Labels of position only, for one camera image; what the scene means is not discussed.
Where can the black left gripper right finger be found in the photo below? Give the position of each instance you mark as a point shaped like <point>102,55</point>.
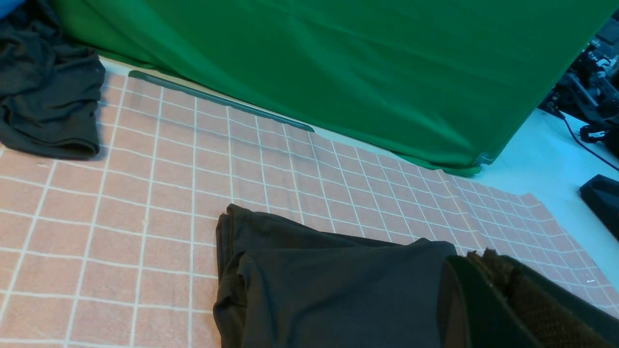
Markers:
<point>553,315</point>

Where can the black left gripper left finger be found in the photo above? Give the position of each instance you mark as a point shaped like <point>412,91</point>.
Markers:
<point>471,314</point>

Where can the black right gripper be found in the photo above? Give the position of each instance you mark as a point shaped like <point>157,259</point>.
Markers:
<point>601,195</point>

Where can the dark gray long-sleeve shirt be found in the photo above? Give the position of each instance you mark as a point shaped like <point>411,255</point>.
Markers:
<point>286,285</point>

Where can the black equipment behind backdrop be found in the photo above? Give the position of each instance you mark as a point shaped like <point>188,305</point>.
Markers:
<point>588,90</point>

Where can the metal binder clip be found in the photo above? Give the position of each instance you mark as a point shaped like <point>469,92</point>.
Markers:
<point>483,159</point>

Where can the green backdrop cloth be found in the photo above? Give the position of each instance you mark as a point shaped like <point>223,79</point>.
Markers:
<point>436,82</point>

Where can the pink grid-patterned table mat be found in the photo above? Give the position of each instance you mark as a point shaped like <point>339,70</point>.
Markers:
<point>119,252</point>

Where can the dark crumpled garment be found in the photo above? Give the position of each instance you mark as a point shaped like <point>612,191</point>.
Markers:
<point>49,89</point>

